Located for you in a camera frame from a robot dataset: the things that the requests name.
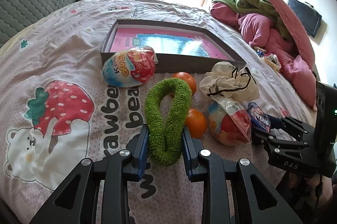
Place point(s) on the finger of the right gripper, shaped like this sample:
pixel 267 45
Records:
pixel 270 142
pixel 289 124

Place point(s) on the dark cardboard box tray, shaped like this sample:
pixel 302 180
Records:
pixel 170 63

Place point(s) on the pink quilted cushion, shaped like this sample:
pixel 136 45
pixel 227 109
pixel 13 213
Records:
pixel 297 31

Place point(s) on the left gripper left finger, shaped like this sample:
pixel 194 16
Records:
pixel 75 199

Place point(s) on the red surprise egg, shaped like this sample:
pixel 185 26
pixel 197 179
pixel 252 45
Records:
pixel 229 122

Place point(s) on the person's right hand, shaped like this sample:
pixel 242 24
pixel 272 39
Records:
pixel 315 186

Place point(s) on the strawberry bear bed sheet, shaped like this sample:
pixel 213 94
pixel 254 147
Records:
pixel 57 109

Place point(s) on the blue snack packet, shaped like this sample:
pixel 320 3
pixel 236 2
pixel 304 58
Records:
pixel 258 118

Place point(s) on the black wall television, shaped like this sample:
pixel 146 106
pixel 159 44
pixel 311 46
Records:
pixel 308 16

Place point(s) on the pink duvet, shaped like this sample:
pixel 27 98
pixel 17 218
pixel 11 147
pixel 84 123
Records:
pixel 258 31

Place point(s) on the pink blue book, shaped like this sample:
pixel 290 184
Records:
pixel 166 41

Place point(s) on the green blanket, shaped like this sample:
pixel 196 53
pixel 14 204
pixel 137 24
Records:
pixel 252 7

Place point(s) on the cream drawstring pouch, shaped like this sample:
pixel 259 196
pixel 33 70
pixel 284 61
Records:
pixel 226 80

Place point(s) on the orange tangerine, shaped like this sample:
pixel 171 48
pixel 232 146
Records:
pixel 189 79
pixel 196 123

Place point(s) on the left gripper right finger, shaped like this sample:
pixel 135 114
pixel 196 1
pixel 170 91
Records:
pixel 233 192

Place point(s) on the blue white surprise egg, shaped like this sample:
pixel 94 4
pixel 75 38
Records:
pixel 130 68

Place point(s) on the snack wrappers pile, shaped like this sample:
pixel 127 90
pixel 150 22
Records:
pixel 270 59

